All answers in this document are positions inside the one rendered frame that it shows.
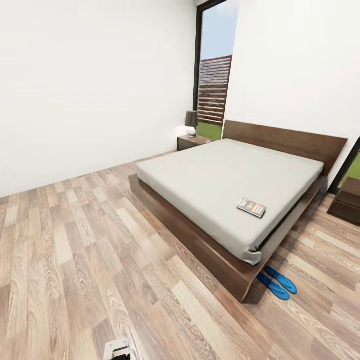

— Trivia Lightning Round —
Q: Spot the hardback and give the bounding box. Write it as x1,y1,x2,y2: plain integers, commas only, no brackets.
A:
236,198,267,218

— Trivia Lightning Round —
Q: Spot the sandal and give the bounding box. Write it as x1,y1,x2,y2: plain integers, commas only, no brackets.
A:
265,266,298,294
257,272,290,301

